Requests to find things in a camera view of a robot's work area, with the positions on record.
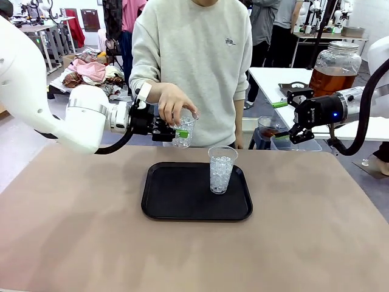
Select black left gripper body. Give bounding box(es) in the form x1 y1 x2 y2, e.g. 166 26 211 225
129 102 159 136

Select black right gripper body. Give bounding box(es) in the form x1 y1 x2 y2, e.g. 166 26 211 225
293 94 343 130

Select short clear cup with ice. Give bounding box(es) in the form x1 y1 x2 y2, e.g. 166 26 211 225
169 108 201 149

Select person's left forearm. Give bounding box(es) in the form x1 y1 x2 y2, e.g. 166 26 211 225
233 99 244 140

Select person's right forearm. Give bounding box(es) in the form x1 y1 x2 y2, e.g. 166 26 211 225
148 83 165 101

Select tall clear cup with ice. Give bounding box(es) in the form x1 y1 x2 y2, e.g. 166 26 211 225
207 145 238 195

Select person's right hand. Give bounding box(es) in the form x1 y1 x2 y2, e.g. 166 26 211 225
157 83 200 125

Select clear plastic box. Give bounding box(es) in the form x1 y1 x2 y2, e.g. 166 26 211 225
270 136 323 152

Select metal tray under dispenser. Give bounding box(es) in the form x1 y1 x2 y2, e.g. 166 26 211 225
278 81 311 98

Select glass bowl with brown liquid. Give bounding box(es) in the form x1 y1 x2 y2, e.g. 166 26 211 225
257 116 283 139

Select glass tea dispenser jar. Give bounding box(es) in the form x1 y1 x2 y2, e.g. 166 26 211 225
309 41 362 98

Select hanging blue trousers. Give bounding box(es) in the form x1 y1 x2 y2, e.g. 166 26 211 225
118 30 134 89

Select black plastic serving tray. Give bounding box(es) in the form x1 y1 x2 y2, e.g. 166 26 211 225
141 162 253 221

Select person in grey sweatshirt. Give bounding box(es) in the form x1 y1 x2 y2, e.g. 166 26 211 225
129 0 253 149

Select pile of mixed clothes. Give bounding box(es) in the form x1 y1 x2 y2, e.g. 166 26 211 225
62 50 131 101

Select wooden background table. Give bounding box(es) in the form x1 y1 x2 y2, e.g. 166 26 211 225
291 30 369 68

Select background person dark grey top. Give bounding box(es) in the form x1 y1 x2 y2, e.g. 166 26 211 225
243 0 280 110

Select black stand pole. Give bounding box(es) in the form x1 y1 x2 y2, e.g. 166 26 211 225
306 0 338 69

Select metal basin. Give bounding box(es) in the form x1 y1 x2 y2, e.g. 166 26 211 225
342 26 365 39

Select background person grey t-shirt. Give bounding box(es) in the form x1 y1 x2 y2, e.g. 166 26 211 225
272 0 305 68

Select hanging dark patterned garment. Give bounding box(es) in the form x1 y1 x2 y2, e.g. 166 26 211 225
102 0 124 42

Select maroon board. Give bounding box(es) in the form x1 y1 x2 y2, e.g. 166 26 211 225
80 9 101 33

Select hanging red garment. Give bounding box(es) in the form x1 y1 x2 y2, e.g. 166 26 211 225
65 9 86 49

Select grey background desk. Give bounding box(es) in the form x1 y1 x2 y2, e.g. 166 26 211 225
13 16 77 74

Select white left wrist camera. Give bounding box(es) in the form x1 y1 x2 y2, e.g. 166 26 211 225
135 82 153 110

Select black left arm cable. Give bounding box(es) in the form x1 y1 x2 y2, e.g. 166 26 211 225
35 114 134 155

